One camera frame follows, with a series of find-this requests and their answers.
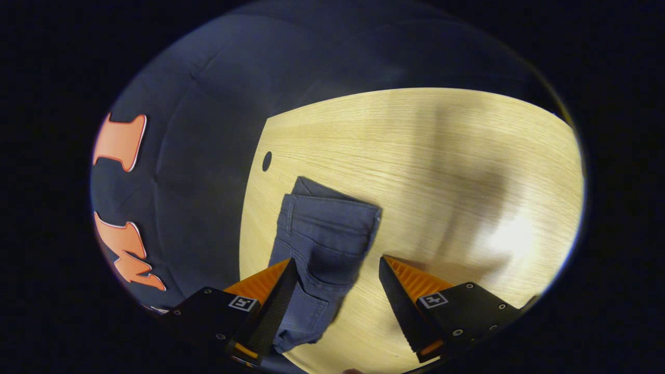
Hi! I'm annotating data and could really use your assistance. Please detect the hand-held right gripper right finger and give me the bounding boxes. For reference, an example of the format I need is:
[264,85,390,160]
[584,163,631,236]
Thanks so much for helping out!
[378,255,523,364]

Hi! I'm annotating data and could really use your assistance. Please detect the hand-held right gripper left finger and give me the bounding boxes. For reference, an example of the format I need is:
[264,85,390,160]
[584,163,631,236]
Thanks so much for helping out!
[158,257,300,367]

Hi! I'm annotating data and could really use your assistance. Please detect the dark blue jeans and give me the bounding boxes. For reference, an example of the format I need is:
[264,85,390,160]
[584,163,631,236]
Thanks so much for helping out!
[268,176,384,355]

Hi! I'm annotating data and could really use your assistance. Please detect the black backdrop cloth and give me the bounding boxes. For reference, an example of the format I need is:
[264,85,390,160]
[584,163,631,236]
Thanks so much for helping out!
[89,0,577,315]

